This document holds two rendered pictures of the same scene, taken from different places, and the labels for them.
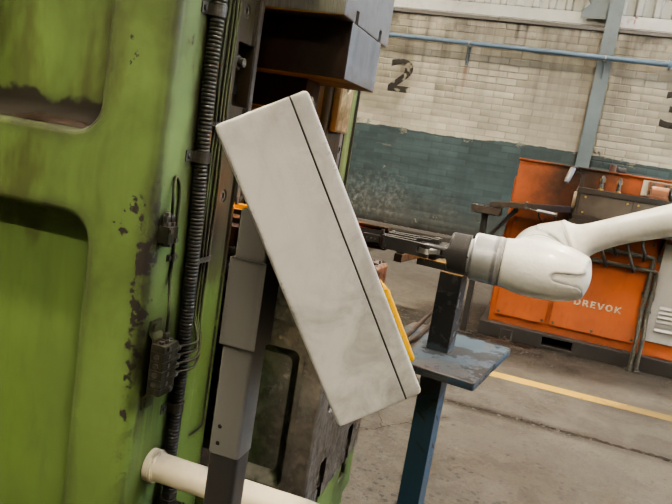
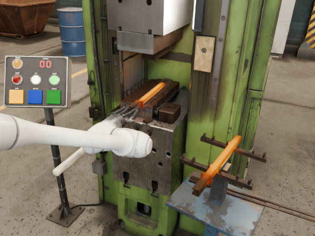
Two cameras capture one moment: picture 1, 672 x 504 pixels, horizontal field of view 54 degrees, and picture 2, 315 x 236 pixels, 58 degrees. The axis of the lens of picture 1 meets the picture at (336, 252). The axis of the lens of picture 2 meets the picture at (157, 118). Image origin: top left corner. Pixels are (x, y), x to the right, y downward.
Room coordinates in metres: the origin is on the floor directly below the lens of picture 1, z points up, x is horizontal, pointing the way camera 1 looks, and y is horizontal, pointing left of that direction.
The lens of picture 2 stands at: (1.55, -1.36, 1.64)
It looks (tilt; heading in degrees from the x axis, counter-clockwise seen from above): 28 degrees down; 97
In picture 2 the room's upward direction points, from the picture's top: 1 degrees clockwise
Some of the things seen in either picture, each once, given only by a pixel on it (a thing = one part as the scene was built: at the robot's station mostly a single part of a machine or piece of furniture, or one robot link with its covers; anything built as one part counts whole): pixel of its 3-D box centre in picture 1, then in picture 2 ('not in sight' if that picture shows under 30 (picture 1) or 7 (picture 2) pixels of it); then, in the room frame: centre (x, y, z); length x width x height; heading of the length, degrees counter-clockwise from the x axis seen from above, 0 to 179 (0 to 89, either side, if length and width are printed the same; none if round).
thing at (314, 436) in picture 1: (227, 347); (159, 134); (1.38, 0.20, 0.69); 0.56 x 0.38 x 0.45; 74
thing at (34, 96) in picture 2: not in sight; (35, 97); (0.72, -0.04, 1.01); 0.07 x 0.05 x 0.07; 9
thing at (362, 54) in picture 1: (260, 47); (152, 34); (1.33, 0.21, 1.32); 0.42 x 0.20 x 0.10; 74
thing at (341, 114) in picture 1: (343, 96); (204, 54); (1.61, 0.04, 1.27); 0.09 x 0.02 x 0.17; 164
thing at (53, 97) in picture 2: not in sight; (54, 97); (0.82, -0.03, 1.01); 0.07 x 0.05 x 0.07; 9
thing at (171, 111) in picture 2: not in sight; (169, 113); (1.45, 0.01, 0.95); 0.12 x 0.08 x 0.06; 74
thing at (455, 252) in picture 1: (445, 250); (119, 120); (1.23, -0.20, 1.00); 0.09 x 0.08 x 0.07; 74
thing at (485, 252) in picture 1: (484, 258); (111, 126); (1.21, -0.27, 1.00); 0.09 x 0.06 x 0.09; 164
